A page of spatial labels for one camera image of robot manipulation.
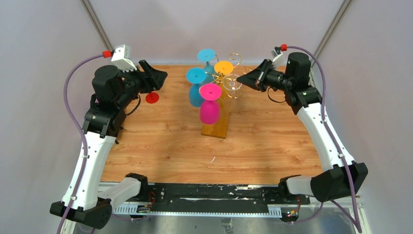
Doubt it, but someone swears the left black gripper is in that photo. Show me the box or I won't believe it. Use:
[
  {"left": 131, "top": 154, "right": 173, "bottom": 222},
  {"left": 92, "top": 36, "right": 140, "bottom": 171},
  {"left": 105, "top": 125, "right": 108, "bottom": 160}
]
[{"left": 115, "top": 59, "right": 168, "bottom": 109}]

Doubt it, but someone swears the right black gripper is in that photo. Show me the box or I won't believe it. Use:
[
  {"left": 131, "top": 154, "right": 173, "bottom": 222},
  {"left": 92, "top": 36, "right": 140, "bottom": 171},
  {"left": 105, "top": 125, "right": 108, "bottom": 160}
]
[{"left": 237, "top": 59, "right": 293, "bottom": 92}]

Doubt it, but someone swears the red wine glass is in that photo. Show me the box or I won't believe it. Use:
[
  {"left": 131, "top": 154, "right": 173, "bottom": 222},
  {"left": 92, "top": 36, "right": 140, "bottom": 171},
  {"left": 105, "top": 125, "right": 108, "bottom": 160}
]
[{"left": 145, "top": 92, "right": 160, "bottom": 104}]

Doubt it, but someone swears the clear wine glass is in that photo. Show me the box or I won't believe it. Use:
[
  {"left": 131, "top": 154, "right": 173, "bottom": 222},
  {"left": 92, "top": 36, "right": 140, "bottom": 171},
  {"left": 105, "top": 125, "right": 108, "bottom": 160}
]
[{"left": 223, "top": 74, "right": 243, "bottom": 111}]

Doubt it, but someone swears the pink wine glass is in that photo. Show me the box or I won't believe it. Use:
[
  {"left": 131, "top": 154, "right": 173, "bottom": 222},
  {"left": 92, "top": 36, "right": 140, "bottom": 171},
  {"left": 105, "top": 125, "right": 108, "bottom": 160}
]
[{"left": 199, "top": 83, "right": 222, "bottom": 125}]

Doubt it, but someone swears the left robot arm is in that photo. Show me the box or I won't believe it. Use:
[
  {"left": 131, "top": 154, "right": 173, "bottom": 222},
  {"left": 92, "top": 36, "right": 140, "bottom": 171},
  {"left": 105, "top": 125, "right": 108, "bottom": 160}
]
[{"left": 50, "top": 60, "right": 168, "bottom": 230}]

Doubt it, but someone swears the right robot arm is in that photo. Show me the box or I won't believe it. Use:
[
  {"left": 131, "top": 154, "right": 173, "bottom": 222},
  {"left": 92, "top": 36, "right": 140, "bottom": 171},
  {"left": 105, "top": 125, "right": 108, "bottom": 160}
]
[{"left": 237, "top": 52, "right": 368, "bottom": 204}]

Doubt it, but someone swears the yellow wine glass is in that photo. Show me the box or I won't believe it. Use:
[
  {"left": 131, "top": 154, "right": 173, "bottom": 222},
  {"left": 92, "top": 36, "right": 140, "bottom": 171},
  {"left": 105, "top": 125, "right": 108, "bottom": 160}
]
[{"left": 214, "top": 60, "right": 234, "bottom": 100}]

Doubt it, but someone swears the front blue wine glass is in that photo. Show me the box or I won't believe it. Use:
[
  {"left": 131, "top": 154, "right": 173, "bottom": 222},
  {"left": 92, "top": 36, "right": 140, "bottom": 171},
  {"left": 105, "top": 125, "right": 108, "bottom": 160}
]
[{"left": 186, "top": 67, "right": 206, "bottom": 107}]

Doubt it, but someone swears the blue wine glass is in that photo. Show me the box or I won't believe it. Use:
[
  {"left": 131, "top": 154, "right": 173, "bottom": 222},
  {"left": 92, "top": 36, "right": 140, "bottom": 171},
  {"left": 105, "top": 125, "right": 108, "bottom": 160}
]
[
  {"left": 197, "top": 49, "right": 216, "bottom": 85},
  {"left": 186, "top": 67, "right": 206, "bottom": 107}
]

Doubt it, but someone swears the rear blue wine glass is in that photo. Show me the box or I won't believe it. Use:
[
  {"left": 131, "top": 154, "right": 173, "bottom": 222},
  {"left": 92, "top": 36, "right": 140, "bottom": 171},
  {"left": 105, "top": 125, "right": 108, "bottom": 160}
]
[{"left": 197, "top": 49, "right": 216, "bottom": 85}]

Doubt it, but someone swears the wooden rack base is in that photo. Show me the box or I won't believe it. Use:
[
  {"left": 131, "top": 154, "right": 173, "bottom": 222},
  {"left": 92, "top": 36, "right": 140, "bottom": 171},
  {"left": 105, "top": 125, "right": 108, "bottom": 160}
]
[{"left": 201, "top": 98, "right": 230, "bottom": 139}]

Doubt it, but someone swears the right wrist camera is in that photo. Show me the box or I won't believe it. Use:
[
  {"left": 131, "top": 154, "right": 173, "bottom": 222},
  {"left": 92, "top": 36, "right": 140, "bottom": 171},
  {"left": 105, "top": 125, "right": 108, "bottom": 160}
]
[{"left": 271, "top": 44, "right": 287, "bottom": 69}]

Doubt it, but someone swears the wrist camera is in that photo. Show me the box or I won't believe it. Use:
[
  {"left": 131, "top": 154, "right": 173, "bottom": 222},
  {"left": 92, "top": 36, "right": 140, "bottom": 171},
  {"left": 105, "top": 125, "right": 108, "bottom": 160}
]
[
  {"left": 271, "top": 44, "right": 287, "bottom": 69},
  {"left": 111, "top": 44, "right": 138, "bottom": 72}
]

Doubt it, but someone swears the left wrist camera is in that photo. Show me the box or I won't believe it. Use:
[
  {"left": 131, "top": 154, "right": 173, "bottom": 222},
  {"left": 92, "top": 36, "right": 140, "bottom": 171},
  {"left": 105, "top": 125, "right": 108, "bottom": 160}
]
[{"left": 111, "top": 44, "right": 138, "bottom": 72}]

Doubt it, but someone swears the gold wire glass rack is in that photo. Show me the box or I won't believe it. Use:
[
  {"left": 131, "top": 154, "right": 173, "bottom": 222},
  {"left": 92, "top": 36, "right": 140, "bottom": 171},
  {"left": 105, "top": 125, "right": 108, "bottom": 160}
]
[{"left": 204, "top": 53, "right": 243, "bottom": 108}]

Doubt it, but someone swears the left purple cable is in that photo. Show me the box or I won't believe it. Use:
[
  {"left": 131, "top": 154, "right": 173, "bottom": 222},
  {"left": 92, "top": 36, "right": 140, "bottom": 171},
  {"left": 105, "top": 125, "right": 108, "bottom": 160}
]
[{"left": 60, "top": 50, "right": 113, "bottom": 234}]

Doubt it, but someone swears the purple cable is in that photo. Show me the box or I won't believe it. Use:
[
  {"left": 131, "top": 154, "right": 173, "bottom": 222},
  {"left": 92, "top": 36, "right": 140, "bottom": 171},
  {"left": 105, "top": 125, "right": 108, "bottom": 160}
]
[
  {"left": 60, "top": 50, "right": 113, "bottom": 234},
  {"left": 281, "top": 44, "right": 364, "bottom": 234}
]

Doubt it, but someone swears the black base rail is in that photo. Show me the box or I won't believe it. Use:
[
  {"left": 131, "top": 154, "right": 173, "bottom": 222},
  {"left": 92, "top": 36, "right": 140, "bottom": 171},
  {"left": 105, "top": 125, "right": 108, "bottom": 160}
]
[{"left": 113, "top": 183, "right": 310, "bottom": 218}]

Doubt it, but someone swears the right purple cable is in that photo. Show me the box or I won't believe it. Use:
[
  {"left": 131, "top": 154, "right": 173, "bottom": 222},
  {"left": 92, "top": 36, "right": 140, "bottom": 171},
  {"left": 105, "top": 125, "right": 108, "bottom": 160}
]
[{"left": 281, "top": 44, "right": 364, "bottom": 234}]

